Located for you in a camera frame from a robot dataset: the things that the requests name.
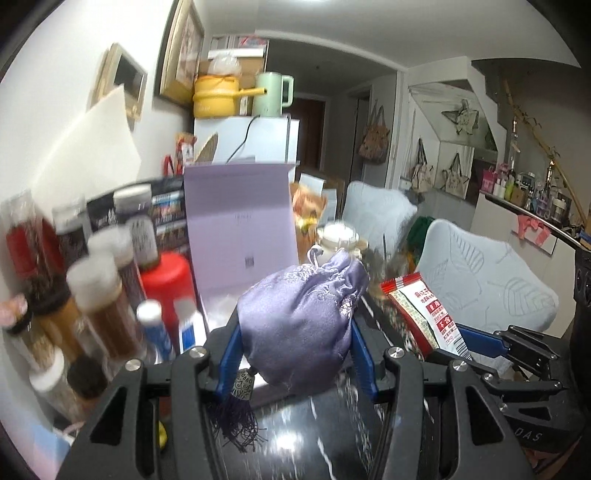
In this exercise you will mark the cream lidded water jug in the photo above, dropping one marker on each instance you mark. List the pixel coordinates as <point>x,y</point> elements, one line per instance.
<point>337,240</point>

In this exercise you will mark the black printed box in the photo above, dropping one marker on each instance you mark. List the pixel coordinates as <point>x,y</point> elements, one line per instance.
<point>166,207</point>

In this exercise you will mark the group of clear spice jars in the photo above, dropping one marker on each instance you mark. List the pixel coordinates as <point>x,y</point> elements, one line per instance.
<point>92,300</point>

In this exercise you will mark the green cloth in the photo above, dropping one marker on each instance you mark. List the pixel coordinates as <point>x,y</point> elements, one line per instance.
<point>418,230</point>

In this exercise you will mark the small yellow object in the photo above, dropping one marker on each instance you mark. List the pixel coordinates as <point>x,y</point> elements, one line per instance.
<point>162,436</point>

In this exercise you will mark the woven trivet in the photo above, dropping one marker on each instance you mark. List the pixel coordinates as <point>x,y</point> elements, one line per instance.
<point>207,147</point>

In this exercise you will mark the blue white tube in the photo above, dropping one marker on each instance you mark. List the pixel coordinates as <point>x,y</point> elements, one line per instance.
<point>189,327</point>
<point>154,327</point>

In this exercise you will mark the orange snack bag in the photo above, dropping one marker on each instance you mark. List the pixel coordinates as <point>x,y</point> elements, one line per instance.
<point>307,207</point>

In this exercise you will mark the dark wooden door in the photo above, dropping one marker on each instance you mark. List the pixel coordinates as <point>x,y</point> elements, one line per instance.
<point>309,134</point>

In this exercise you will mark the white fridge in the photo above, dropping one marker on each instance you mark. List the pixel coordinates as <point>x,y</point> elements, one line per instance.
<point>268,138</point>

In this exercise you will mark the green electric kettle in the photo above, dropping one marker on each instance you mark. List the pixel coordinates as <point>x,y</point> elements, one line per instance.
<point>270,94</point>

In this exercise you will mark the pink bow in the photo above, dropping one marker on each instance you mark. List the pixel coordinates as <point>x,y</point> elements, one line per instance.
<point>531,228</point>

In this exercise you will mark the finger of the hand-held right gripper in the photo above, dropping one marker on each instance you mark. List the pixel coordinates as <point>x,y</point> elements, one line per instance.
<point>503,374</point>
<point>480,339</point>

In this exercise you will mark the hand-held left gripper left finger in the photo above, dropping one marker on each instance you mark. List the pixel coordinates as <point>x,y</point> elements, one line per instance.
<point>231,360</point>

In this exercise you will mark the red white snack packet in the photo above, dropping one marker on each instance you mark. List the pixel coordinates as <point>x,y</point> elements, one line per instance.
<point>425,314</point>

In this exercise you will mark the beige tote bag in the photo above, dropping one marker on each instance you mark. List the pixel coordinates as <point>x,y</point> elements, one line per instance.
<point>456,180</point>
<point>421,173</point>

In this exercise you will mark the cardboard box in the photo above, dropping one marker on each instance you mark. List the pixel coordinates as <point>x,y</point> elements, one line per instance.
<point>249,57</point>

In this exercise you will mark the white staircase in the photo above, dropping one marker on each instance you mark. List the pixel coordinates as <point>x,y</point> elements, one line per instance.
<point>438,83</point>

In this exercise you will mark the red canister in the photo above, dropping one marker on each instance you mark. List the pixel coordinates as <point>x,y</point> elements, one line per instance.
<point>166,286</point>

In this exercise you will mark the white cardboard boxes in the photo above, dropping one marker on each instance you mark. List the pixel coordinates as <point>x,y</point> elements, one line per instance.
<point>318,189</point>

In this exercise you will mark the small grey leaf-pattern chair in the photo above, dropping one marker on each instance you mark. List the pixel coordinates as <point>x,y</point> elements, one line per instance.
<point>378,212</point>

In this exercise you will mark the lavender gift box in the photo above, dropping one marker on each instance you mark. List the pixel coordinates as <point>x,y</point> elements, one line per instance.
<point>240,217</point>

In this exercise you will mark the framed picture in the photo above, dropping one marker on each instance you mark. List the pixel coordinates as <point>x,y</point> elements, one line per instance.
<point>182,50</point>

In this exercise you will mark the white foam board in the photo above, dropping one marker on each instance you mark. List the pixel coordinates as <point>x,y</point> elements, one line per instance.
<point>92,147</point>

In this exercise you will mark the brown tote bag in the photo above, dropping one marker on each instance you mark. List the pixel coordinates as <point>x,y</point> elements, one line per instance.
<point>374,138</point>

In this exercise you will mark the large grey leaf-pattern chair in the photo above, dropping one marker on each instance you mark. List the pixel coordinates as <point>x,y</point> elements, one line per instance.
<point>485,277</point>

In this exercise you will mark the star wall decoration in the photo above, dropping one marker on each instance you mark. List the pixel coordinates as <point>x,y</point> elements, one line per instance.
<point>461,117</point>

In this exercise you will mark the bamboo branch decoration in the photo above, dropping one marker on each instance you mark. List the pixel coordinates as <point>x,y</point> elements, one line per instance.
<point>535,134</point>

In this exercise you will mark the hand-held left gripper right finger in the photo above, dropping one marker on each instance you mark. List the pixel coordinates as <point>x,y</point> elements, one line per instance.
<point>364,364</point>

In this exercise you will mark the white plastic bag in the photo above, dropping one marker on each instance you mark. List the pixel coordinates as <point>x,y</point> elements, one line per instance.
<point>224,64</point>

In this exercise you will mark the wall intercom panel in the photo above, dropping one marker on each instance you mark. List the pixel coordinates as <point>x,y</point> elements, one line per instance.
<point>122,74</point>

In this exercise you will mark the row of bottles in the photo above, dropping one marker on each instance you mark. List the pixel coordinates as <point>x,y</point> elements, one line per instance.
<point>531,189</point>

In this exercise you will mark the red snack bag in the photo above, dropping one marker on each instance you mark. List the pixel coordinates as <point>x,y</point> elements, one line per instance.
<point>185,147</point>

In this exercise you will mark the yellow pot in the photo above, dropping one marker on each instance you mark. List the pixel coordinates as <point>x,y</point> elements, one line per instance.
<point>214,97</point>

